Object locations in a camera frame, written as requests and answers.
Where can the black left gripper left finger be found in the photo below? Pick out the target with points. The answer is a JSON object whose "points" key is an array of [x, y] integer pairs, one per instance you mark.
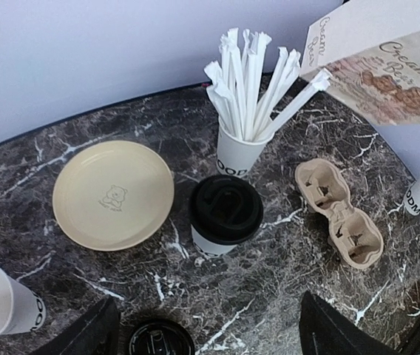
{"points": [[95, 332]]}

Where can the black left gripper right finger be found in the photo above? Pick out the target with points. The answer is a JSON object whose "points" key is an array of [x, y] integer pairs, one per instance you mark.
{"points": [[323, 330]]}

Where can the brown pulp cup carrier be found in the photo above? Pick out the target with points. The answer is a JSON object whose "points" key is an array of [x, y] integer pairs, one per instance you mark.
{"points": [[352, 233]]}

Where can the white paper cups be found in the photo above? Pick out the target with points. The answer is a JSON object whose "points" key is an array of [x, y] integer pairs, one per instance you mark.
{"points": [[21, 310]]}

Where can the white paper coffee cup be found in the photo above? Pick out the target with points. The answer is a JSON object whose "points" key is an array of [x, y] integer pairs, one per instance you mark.
{"points": [[208, 248]]}

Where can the black coffee cup lid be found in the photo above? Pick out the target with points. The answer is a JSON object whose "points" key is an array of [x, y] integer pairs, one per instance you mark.
{"points": [[225, 210]]}

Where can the cream bear paper bag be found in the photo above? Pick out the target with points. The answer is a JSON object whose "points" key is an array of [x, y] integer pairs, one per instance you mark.
{"points": [[372, 50]]}

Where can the beige bear plate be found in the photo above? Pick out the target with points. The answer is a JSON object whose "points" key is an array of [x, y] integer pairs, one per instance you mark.
{"points": [[113, 195]]}

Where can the white paper straw cup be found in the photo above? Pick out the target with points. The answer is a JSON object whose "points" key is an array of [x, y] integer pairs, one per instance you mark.
{"points": [[236, 157]]}

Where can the paper wrapped straw far right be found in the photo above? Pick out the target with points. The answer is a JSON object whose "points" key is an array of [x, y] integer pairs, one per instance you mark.
{"points": [[320, 82]]}

